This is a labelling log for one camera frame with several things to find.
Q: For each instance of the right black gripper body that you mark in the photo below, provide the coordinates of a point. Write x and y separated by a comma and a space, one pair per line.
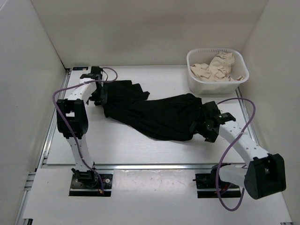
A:
203, 129

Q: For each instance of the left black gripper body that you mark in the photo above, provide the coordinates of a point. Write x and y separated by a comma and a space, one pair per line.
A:
97, 96

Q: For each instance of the black trousers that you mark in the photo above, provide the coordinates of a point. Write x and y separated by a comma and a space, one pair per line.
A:
167, 119

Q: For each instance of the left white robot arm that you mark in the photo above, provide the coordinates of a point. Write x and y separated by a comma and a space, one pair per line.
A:
72, 122

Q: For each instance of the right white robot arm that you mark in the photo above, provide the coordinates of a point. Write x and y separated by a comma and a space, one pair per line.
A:
264, 173

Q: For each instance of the beige trousers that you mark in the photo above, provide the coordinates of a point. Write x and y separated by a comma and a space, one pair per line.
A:
218, 70

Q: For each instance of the white plastic basket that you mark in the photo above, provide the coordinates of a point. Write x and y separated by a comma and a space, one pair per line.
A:
205, 55

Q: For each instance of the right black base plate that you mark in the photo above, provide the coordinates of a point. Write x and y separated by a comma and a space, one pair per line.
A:
206, 187

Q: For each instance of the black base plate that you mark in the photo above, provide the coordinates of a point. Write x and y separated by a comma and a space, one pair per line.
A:
206, 187
107, 181

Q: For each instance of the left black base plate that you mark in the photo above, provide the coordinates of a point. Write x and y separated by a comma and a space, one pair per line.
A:
107, 181

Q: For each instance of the front aluminium rail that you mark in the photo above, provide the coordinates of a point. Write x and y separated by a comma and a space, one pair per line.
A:
102, 167

